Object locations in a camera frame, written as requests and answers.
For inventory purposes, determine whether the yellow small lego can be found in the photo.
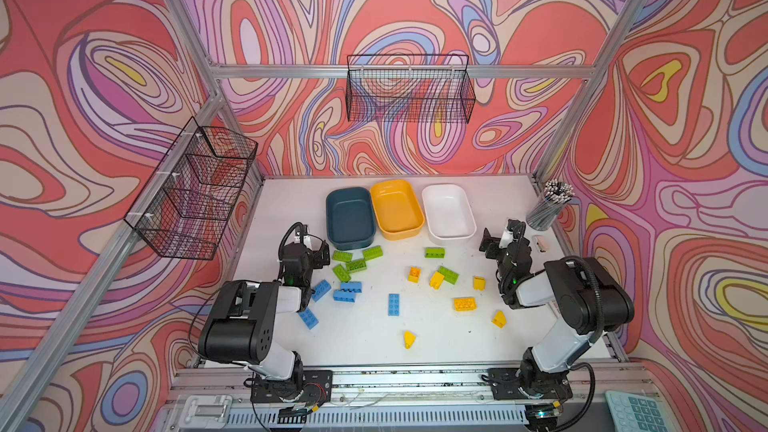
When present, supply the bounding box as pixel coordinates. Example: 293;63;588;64
408;267;421;283
473;276;486;290

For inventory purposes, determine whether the green lego plate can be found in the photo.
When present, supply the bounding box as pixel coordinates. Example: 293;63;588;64
438;266;459;285

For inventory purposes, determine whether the yellow curved lego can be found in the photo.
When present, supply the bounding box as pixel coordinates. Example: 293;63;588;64
404;331;416;349
492;310;507;329

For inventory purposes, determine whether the yellow sloped lego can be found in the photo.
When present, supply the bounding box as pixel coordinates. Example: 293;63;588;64
429;271;445;290

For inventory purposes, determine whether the yellow long lego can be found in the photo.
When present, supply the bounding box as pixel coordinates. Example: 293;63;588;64
453;297;477;312

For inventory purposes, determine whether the yellow curved lego bottom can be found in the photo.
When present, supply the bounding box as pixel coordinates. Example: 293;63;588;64
404;331;416;349

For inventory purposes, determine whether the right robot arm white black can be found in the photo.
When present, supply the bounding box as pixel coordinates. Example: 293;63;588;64
479;219;635;391

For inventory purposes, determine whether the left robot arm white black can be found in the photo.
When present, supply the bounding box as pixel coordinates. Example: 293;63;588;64
197;241;330;381

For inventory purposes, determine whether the blue lego far left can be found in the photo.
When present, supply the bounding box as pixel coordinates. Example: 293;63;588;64
312;279;331;302

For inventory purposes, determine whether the white plastic bin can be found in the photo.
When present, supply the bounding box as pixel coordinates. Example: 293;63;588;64
421;184;477;245

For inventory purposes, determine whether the blue lego stacked lower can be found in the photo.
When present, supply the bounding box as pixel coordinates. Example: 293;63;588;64
333;290;356;303

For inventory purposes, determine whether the blue lego stacked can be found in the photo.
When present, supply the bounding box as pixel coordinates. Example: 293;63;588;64
340;281;362;293
333;290;356;303

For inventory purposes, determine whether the blue lego bottom left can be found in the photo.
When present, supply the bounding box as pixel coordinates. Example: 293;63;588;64
298;308;319;330

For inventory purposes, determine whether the blue lego stacked upper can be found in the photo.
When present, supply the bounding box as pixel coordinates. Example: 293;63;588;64
340;281;362;293

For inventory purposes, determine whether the green lego middle cluster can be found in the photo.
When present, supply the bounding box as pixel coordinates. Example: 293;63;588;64
346;259;367;274

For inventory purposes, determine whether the dark teal plastic bin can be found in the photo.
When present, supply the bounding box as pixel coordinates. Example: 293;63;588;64
325;187;377;251

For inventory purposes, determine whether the cup of pens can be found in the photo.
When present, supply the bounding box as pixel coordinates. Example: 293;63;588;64
526;180;574;231

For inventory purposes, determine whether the green lego upper right cluster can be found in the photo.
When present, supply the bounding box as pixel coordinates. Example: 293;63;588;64
362;246;383;261

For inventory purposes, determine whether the yellow plastic bin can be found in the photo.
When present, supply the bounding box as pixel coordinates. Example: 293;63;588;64
370;179;426;241

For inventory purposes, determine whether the blue lego centre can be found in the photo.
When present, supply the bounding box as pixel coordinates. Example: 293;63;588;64
387;293;400;317

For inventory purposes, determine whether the teal calculator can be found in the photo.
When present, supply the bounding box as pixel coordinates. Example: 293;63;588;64
605;391;675;432

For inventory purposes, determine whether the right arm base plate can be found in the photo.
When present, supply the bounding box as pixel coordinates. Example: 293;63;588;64
480;368;573;401

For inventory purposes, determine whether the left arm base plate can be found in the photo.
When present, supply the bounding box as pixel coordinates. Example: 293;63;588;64
243;369;333;405

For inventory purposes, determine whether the left wall wire basket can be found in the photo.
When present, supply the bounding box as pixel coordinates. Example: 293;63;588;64
124;118;258;260

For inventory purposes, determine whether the wall wire basket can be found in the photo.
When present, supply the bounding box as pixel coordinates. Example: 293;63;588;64
124;118;258;260
345;52;476;123

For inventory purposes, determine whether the front aluminium rail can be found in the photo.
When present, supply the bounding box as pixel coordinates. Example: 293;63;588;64
149;362;661;432

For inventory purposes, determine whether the grey metal handle plate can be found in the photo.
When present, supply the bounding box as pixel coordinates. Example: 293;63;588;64
178;395;233;430

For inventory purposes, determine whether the back wall wire basket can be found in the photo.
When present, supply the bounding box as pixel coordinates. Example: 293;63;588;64
345;52;476;123

